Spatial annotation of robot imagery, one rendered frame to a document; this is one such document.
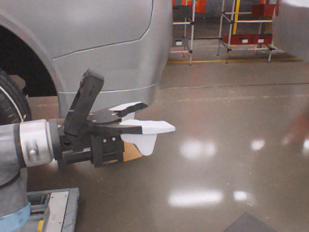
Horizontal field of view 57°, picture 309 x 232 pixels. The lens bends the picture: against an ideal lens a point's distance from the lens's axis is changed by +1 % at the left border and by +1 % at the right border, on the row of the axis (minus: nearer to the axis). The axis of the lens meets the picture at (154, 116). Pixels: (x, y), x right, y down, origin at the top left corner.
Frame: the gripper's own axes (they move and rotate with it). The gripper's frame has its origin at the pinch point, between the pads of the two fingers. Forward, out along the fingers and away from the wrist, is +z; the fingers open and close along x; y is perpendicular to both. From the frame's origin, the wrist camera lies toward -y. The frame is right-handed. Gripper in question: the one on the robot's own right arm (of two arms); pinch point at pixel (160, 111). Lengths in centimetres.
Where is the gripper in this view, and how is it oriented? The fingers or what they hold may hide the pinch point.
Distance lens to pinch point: 54.3
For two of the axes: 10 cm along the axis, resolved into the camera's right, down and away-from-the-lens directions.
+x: 3.4, 2.9, -9.0
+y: 0.4, 9.4, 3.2
